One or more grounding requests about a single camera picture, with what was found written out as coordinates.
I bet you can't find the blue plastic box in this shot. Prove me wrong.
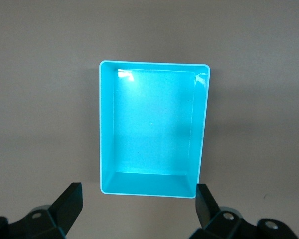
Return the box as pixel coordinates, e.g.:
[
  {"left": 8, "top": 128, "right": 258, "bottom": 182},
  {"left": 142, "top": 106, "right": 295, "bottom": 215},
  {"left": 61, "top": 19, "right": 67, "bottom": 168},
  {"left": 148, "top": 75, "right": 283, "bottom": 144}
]
[{"left": 99, "top": 59, "right": 212, "bottom": 199}]

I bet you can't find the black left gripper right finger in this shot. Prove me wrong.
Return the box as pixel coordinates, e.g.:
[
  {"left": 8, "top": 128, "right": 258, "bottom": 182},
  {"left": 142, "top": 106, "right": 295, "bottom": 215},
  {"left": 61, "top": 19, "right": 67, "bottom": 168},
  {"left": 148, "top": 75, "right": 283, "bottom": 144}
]
[{"left": 191, "top": 183, "right": 259, "bottom": 239}]

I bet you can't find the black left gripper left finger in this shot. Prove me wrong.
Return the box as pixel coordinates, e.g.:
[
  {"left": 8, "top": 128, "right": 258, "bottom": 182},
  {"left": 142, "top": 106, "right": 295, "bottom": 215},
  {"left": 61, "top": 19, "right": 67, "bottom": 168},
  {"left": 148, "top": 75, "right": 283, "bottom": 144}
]
[{"left": 11, "top": 183, "right": 84, "bottom": 239}]

